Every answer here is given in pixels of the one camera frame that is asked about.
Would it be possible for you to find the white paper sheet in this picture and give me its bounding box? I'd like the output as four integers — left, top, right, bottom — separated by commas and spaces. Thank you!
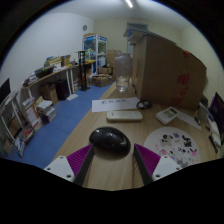
91, 96, 140, 113

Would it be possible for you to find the small cardboard box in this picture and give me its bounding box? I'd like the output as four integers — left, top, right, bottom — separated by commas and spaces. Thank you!
60, 54, 72, 67

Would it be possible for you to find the white calculator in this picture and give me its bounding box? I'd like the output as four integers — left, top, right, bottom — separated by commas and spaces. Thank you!
155, 106, 180, 126

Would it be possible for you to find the black computer tower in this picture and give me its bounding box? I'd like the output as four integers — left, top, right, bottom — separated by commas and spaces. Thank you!
54, 79, 72, 101

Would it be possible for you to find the stack of books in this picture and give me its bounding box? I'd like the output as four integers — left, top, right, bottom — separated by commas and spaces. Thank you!
35, 99, 57, 125

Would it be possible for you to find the open cardboard box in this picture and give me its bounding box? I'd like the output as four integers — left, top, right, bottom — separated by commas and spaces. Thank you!
92, 74, 114, 88

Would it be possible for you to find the white remote control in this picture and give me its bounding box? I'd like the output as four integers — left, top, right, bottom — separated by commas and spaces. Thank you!
106, 110, 144, 122

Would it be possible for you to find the black computer mouse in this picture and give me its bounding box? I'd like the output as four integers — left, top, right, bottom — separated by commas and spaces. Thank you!
88, 126, 132, 155

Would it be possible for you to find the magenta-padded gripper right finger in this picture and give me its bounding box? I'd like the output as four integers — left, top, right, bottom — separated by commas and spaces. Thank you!
133, 143, 183, 186

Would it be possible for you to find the wooden desk with white legs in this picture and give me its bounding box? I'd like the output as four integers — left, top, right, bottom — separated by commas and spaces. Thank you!
20, 61, 96, 101

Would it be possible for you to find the large brown cardboard box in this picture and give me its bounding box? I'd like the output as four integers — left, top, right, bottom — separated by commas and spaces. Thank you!
128, 31, 208, 111

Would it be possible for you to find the grey door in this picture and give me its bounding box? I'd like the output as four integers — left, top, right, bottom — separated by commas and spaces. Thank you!
125, 22, 149, 56

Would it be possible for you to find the cardboard box with black print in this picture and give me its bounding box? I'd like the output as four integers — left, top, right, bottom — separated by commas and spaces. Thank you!
39, 82, 59, 106

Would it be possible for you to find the glass display cabinet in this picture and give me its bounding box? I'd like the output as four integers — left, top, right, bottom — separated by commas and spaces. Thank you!
82, 34, 108, 75

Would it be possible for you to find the black computer monitor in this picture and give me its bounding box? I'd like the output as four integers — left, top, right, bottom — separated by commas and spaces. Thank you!
208, 92, 224, 128

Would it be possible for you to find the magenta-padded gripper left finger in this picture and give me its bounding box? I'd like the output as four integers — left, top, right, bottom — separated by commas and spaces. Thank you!
43, 143, 96, 188

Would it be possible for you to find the black storage bin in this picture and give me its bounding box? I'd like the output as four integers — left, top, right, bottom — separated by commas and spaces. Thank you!
34, 66, 54, 79

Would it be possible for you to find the small black monitor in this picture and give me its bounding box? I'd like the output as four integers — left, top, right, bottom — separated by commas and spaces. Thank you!
0, 78, 12, 104

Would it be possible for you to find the tall stacked cardboard box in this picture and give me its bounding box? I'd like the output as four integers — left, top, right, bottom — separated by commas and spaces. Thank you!
106, 49, 122, 69

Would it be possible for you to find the coiled black cable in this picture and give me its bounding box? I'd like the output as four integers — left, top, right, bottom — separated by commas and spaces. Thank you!
135, 100, 153, 110

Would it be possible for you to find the tall black stand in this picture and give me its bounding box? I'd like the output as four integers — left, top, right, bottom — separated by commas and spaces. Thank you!
77, 49, 89, 92

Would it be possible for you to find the white shelf unit with books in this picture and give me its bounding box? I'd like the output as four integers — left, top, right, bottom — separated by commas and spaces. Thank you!
0, 89, 44, 158

